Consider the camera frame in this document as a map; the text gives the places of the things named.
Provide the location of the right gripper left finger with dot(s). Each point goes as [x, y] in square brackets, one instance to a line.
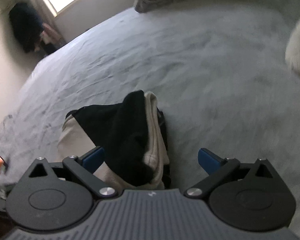
[56, 196]

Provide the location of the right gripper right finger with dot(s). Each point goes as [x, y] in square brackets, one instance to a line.
[249, 197]

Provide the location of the beige bear sweatshirt black sleeves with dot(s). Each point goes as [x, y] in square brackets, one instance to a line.
[131, 133]

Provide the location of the white bed sheet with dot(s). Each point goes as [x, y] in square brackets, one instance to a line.
[217, 68]

